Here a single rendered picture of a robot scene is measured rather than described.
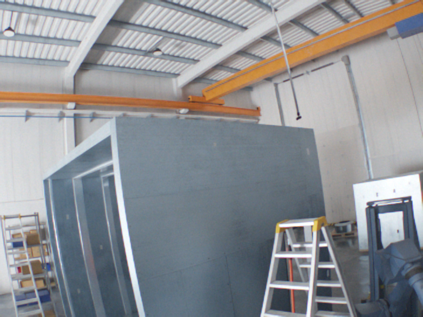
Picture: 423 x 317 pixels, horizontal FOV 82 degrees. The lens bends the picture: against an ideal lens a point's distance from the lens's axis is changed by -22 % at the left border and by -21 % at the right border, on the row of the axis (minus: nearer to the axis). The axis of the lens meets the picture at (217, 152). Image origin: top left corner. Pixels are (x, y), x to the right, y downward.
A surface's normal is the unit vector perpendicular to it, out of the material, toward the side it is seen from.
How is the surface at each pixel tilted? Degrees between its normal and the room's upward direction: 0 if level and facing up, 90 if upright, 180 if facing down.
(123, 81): 90
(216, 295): 90
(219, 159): 90
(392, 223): 90
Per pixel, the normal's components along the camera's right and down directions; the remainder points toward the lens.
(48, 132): 0.66, -0.18
